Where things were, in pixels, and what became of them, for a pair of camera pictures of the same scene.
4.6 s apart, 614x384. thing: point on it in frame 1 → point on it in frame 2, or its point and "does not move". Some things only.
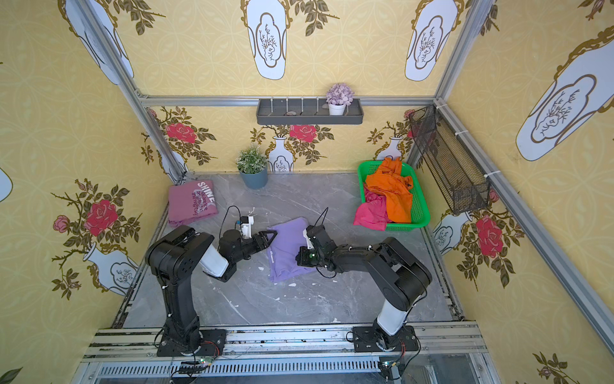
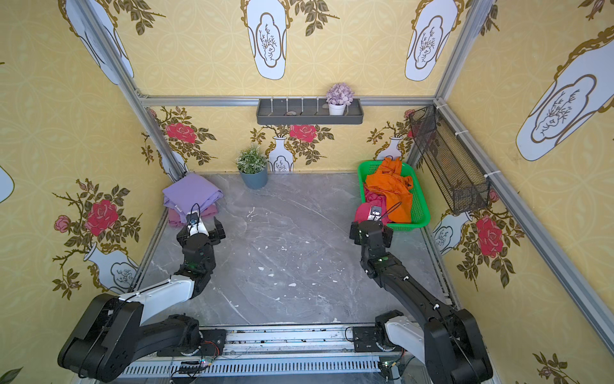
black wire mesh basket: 464,192 does not move
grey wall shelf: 306,111 does not move
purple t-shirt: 282,252 → 190,194
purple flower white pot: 338,96 does not move
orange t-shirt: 388,182 does not move
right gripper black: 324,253 → 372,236
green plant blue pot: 252,164 does not move
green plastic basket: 420,214 does not move
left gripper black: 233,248 → 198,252
